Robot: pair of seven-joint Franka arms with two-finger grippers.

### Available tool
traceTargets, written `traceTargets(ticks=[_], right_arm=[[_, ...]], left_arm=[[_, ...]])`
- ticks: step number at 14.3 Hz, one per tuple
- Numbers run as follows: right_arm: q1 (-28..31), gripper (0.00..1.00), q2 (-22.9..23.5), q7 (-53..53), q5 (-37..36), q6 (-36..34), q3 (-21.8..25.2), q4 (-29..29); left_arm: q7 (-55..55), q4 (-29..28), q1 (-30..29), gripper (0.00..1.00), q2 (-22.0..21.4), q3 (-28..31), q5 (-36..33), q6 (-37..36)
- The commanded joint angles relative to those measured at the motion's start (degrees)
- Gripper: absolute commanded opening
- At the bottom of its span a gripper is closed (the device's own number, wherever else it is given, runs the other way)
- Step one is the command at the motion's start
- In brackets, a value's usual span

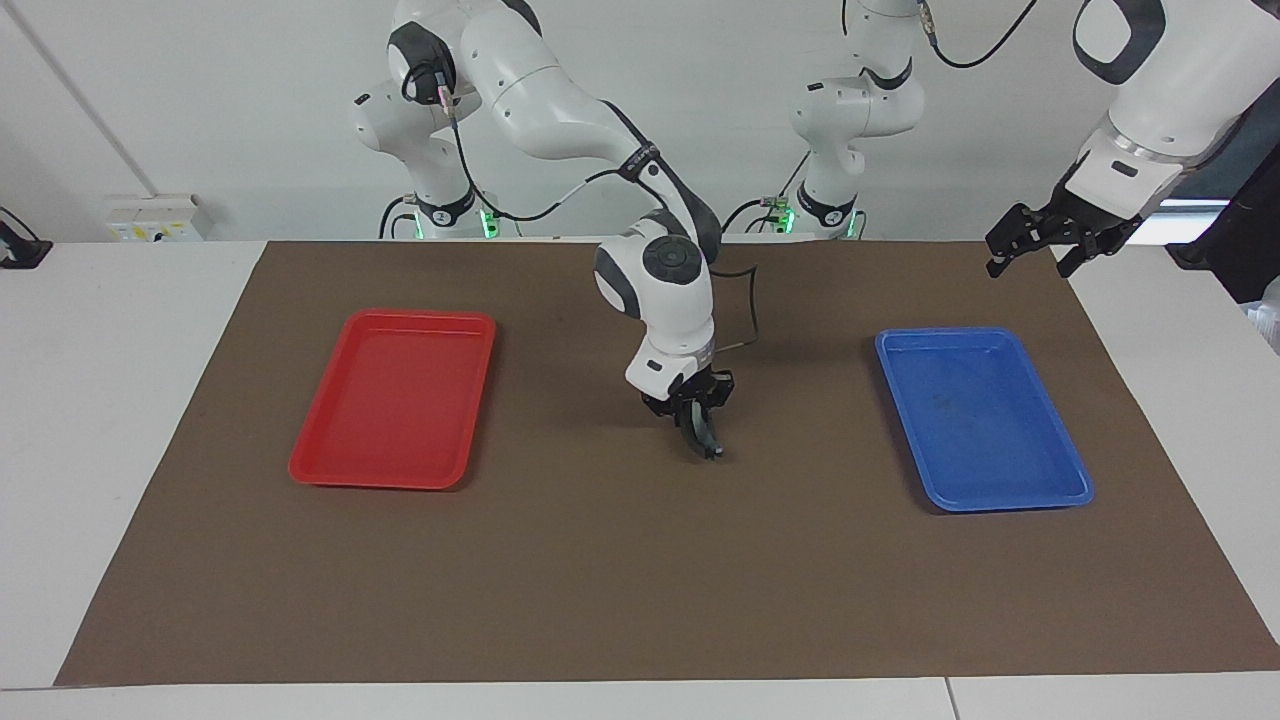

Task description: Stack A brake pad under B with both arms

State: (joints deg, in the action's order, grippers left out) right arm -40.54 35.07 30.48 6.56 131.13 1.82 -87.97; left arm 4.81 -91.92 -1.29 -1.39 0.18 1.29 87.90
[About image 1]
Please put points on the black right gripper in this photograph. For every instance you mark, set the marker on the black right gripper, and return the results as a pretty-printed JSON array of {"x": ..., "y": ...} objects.
[{"x": 690, "y": 390}]

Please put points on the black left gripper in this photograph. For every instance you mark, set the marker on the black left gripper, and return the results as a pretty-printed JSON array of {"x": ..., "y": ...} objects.
[{"x": 1070, "y": 215}]

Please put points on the curved dark brake pad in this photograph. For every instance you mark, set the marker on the curved dark brake pad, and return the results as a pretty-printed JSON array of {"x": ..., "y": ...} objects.
[{"x": 699, "y": 436}]

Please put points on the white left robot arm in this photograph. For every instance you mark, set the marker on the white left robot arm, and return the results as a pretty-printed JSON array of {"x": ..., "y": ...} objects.
[{"x": 1180, "y": 90}]

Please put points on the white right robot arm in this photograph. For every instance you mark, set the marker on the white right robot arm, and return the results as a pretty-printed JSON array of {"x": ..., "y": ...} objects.
[{"x": 540, "y": 90}]

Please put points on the blue plastic tray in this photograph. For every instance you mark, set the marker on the blue plastic tray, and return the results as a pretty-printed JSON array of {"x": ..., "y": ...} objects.
[{"x": 985, "y": 420}]

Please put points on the brown table mat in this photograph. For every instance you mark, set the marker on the brown table mat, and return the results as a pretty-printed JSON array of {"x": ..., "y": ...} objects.
[{"x": 640, "y": 580}]

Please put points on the black equipment housing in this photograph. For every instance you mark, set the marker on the black equipment housing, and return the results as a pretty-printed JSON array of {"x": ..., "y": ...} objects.
[{"x": 1250, "y": 240}]

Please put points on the clear plastic bag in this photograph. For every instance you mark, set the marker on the clear plastic bag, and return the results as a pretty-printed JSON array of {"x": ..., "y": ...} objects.
[{"x": 1268, "y": 320}]

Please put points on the red plastic tray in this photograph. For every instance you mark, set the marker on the red plastic tray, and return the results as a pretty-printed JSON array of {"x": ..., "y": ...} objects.
[{"x": 395, "y": 400}]

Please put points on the black clamp device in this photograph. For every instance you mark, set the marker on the black clamp device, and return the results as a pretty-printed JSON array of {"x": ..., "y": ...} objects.
[{"x": 25, "y": 255}]

